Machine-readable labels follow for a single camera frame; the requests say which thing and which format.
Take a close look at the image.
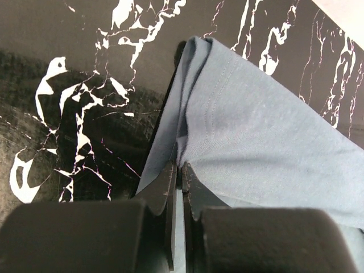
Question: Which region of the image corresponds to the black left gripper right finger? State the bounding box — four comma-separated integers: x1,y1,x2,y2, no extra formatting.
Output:
181,163,359,272

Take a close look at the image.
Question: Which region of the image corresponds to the slate blue t shirt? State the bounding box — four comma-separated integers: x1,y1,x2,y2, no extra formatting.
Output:
138,37,363,272

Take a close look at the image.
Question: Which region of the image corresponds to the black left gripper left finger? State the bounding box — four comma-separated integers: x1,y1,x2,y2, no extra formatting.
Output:
1,162,177,272

